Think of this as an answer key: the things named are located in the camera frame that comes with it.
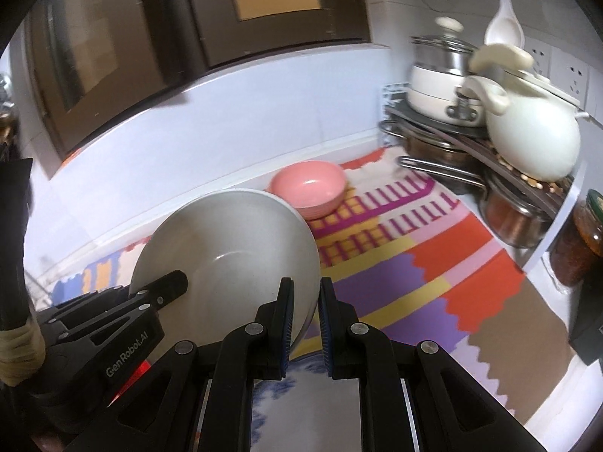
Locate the colourful patterned mat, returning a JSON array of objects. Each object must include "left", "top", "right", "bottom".
[{"left": 49, "top": 147, "right": 573, "bottom": 429}]

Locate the white power cord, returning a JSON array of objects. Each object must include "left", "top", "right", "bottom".
[{"left": 572, "top": 108, "right": 603, "bottom": 130}]

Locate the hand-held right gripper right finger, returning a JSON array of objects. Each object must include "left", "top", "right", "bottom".
[{"left": 318, "top": 278, "right": 534, "bottom": 452}]

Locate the white bowl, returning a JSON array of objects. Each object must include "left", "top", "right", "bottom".
[{"left": 129, "top": 189, "right": 322, "bottom": 354}]

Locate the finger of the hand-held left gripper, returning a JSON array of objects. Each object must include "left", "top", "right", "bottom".
[
  {"left": 35, "top": 286, "right": 138, "bottom": 329},
  {"left": 55, "top": 270, "right": 189, "bottom": 345}
]

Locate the steel lid with cream knob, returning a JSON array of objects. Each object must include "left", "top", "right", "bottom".
[{"left": 411, "top": 16, "right": 479, "bottom": 77}]

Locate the white wall socket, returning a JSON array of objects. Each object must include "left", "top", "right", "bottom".
[
  {"left": 523, "top": 38, "right": 553, "bottom": 77},
  {"left": 549, "top": 49, "right": 591, "bottom": 105}
]

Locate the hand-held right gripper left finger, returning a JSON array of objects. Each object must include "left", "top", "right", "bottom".
[{"left": 61, "top": 277, "right": 297, "bottom": 452}]

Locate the pink bowl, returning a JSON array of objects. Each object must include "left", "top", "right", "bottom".
[
  {"left": 268, "top": 161, "right": 348, "bottom": 212},
  {"left": 294, "top": 188, "right": 348, "bottom": 221}
]

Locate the large blue floral white plate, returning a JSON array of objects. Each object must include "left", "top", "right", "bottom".
[{"left": 252, "top": 355, "right": 361, "bottom": 452}]

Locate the white rice spoon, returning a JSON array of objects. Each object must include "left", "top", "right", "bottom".
[{"left": 485, "top": 0, "right": 523, "bottom": 49}]

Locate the dark object with beige wrap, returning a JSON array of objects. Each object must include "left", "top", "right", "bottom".
[{"left": 0, "top": 157, "right": 46, "bottom": 387}]

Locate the white ceramic casserole pot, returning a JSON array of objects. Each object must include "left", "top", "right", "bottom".
[{"left": 459, "top": 44, "right": 582, "bottom": 182}]

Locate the steel pot with long handle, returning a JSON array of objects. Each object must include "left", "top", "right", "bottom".
[{"left": 397, "top": 131, "right": 487, "bottom": 190}]

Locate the brown window frame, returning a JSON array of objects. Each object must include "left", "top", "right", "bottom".
[{"left": 23, "top": 0, "right": 396, "bottom": 165}]

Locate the metal corner pot rack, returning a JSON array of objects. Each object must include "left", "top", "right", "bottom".
[{"left": 379, "top": 82, "right": 585, "bottom": 269}]

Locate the glass jar of red sauce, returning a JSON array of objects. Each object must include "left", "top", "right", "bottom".
[{"left": 551, "top": 189, "right": 603, "bottom": 288}]

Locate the cream electric pot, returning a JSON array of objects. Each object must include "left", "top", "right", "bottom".
[{"left": 407, "top": 63, "right": 486, "bottom": 126}]

